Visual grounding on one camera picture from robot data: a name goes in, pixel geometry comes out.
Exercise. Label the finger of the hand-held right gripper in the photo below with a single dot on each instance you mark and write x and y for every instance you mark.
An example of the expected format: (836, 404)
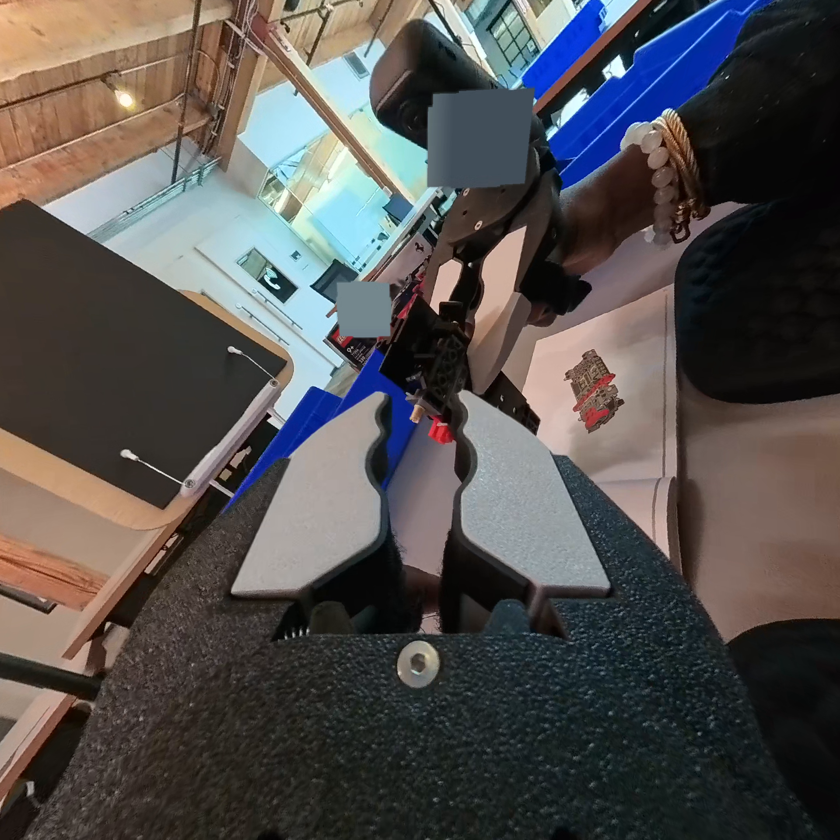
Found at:
(446, 279)
(499, 308)

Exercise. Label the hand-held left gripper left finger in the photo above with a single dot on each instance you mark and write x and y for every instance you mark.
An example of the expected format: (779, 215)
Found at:
(315, 518)

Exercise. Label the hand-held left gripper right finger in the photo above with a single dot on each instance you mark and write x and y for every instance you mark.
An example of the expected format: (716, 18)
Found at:
(531, 518)

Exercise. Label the lego car chassis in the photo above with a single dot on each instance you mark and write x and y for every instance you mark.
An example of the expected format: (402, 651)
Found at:
(446, 367)

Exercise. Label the person's right forearm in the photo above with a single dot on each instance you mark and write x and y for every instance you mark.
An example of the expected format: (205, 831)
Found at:
(768, 98)

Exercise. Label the black lego set box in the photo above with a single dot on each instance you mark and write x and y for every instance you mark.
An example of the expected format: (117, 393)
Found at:
(354, 351)

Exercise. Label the blue bin with black divider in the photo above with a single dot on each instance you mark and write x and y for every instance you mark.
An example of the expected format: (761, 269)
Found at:
(308, 420)

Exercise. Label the white instruction booklet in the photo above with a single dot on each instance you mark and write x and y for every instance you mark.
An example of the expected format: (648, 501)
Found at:
(630, 433)

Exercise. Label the blue bin with label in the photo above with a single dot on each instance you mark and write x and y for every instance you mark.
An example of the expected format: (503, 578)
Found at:
(656, 59)

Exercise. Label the black quilted cushion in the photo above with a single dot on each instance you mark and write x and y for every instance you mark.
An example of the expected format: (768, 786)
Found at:
(754, 315)

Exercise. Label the wooden office desk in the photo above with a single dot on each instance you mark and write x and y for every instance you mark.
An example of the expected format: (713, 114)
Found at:
(46, 571)

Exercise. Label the black board on wooden stand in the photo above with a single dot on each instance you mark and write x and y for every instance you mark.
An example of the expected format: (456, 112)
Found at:
(98, 341)

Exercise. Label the person's black clothing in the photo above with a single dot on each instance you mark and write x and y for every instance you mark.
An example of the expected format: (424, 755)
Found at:
(794, 722)

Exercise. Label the ceiling spot lamp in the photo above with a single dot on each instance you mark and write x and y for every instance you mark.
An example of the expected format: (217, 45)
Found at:
(124, 98)

